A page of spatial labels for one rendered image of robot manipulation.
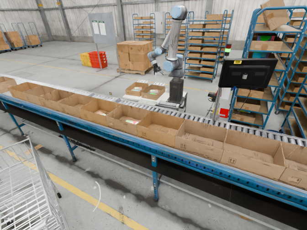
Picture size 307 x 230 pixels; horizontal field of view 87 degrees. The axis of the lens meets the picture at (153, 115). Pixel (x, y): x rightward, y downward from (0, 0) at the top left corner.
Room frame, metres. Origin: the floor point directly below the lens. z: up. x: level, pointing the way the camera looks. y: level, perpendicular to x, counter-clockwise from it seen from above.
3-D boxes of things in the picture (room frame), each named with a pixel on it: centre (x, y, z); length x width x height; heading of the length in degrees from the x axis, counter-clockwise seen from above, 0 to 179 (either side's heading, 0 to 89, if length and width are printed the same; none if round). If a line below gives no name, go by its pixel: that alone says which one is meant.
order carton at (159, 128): (1.29, -0.07, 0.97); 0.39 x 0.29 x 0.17; 62
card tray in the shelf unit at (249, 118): (2.12, -1.42, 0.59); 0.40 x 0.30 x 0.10; 150
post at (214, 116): (1.73, -0.79, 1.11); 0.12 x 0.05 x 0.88; 62
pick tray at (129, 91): (2.72, 0.27, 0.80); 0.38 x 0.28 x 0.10; 157
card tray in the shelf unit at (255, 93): (2.13, -1.42, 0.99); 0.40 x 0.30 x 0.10; 148
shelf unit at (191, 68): (5.30, -1.63, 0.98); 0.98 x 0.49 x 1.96; 59
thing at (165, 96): (2.58, -0.05, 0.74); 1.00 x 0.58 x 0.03; 65
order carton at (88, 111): (1.66, 0.62, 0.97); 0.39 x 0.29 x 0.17; 62
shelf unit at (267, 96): (2.32, -1.58, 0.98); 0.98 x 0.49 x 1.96; 152
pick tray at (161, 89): (2.56, -0.02, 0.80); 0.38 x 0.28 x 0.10; 153
